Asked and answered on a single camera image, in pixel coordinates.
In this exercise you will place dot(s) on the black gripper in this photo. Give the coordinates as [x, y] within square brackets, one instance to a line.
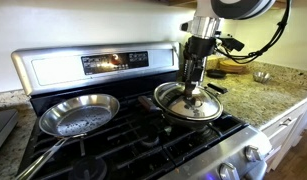
[198, 50]

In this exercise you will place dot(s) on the silver lid with brown knob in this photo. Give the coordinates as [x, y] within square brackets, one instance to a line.
[206, 105]

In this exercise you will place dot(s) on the silver stove knob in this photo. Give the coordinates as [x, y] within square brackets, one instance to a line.
[228, 172]
[253, 153]

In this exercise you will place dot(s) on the stainless steel frying pan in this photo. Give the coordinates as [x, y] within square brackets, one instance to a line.
[79, 115]

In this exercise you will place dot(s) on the small black cast iron skillet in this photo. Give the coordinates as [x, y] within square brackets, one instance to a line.
[215, 73]

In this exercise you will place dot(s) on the small metal bowl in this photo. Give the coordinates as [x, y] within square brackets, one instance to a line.
[261, 77]

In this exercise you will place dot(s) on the kitchen base cabinet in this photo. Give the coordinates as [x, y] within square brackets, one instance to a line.
[283, 133]

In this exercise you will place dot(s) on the stainless steel gas range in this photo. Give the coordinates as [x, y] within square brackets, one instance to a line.
[59, 70]

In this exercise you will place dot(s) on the black flat countertop appliance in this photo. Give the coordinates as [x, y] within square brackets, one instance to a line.
[2, 128]

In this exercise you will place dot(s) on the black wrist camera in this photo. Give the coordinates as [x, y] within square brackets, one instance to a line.
[232, 42]

